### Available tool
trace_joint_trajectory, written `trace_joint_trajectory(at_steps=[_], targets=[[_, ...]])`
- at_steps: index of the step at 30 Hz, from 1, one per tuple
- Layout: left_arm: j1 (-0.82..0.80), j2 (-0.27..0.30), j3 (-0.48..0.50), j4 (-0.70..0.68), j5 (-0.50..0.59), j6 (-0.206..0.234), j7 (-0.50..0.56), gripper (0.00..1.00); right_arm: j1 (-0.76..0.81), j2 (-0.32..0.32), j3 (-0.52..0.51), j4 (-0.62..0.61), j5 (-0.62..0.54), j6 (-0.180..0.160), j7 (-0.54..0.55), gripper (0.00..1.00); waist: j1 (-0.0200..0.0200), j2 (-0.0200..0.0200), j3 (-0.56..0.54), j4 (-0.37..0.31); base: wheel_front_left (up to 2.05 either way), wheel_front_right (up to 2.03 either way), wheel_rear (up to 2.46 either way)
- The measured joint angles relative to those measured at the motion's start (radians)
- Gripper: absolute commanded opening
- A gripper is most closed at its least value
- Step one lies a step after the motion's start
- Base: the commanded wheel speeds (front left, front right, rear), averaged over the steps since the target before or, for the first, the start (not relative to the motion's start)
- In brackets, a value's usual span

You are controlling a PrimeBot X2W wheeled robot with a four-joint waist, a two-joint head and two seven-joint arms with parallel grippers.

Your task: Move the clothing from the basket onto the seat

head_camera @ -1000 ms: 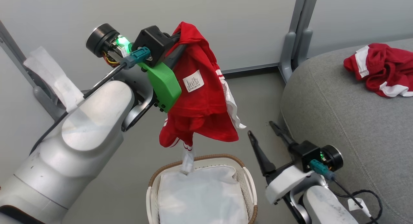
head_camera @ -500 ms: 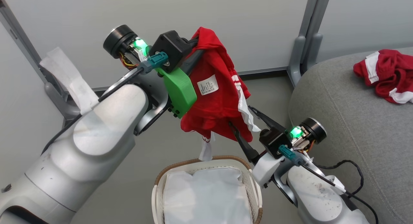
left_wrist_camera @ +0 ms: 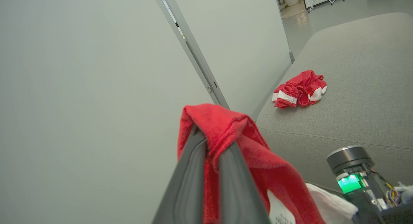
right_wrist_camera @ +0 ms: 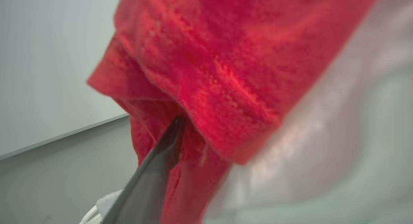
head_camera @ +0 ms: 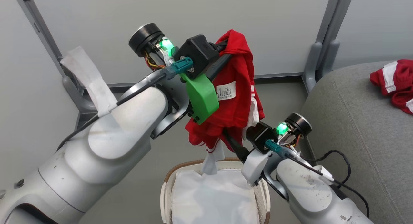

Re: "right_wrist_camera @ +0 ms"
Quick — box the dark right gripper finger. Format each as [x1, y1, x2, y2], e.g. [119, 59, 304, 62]
[101, 116, 186, 224]

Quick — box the white partition panel aluminium frame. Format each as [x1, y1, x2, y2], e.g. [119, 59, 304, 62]
[0, 0, 130, 161]

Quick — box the red and white garment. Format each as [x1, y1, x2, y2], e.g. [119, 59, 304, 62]
[86, 0, 413, 224]

